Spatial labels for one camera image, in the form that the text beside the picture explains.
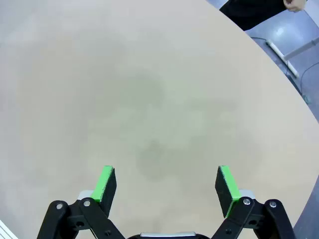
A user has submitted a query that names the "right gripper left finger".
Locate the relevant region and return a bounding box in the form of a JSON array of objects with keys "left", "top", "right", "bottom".
[{"left": 36, "top": 165, "right": 125, "bottom": 239}]

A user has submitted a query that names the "person's left hand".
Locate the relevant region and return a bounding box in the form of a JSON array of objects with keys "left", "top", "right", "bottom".
[{"left": 283, "top": 0, "right": 305, "bottom": 12}]

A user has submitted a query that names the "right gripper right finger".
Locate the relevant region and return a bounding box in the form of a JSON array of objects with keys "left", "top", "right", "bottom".
[{"left": 210, "top": 165, "right": 297, "bottom": 239}]

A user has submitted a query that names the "person in dark navy clothes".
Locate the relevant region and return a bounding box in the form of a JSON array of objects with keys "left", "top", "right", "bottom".
[{"left": 219, "top": 0, "right": 287, "bottom": 32}]

